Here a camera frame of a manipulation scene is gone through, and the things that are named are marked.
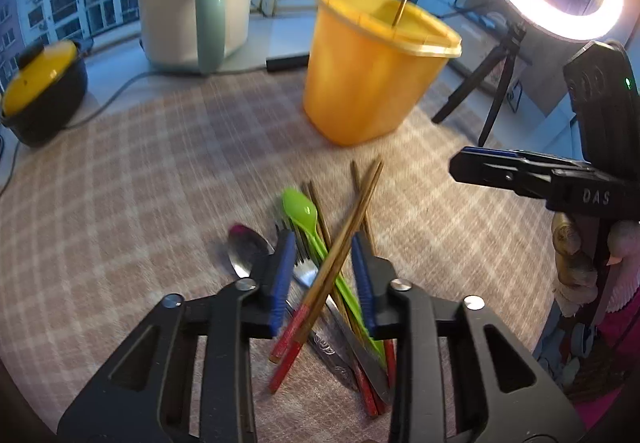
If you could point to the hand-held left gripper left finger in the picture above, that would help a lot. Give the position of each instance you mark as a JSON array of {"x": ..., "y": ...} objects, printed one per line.
[{"x": 282, "y": 278}]

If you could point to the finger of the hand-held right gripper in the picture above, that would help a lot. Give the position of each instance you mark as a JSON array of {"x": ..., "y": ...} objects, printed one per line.
[
  {"x": 500, "y": 175},
  {"x": 490, "y": 154}
]

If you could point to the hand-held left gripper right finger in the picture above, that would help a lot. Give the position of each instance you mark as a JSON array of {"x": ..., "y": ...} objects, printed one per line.
[{"x": 364, "y": 283}]

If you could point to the metal fork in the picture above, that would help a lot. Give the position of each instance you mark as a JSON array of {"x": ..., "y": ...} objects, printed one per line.
[{"x": 305, "y": 273}]

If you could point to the metal spoon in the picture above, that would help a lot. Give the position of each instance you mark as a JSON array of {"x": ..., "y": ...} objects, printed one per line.
[{"x": 245, "y": 253}]

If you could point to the wooden chopstick red end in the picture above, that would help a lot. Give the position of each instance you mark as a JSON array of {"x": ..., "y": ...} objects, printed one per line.
[
  {"x": 287, "y": 330},
  {"x": 369, "y": 395},
  {"x": 402, "y": 3},
  {"x": 361, "y": 195},
  {"x": 285, "y": 365}
]

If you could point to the green plastic spoon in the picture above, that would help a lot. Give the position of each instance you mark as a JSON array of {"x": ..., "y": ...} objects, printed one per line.
[{"x": 300, "y": 213}]

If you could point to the yellow plastic utensil container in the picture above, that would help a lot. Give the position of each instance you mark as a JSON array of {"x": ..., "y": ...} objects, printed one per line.
[{"x": 365, "y": 88}]

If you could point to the person's right forearm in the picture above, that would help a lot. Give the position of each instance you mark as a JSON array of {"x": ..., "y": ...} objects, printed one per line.
[{"x": 625, "y": 333}]

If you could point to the person's right hand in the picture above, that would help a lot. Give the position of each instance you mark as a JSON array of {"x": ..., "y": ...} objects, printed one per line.
[{"x": 572, "y": 268}]

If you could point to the black tripod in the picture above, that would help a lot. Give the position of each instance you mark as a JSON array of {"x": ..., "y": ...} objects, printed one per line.
[{"x": 470, "y": 88}]

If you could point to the plaid tablecloth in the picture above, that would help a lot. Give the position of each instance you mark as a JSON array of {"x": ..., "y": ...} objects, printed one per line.
[{"x": 175, "y": 173}]

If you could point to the black bar-shaped object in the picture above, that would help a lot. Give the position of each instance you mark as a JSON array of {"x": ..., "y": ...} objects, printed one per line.
[{"x": 287, "y": 63}]

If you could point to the white and green electric cooker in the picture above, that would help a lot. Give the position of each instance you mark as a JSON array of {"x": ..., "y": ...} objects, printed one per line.
[{"x": 165, "y": 23}]

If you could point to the black cooking pot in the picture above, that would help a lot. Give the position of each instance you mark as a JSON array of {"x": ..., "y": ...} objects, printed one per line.
[{"x": 50, "y": 118}]

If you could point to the yellow pot lid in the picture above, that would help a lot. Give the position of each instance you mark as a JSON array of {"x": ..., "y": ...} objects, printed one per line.
[{"x": 40, "y": 78}]

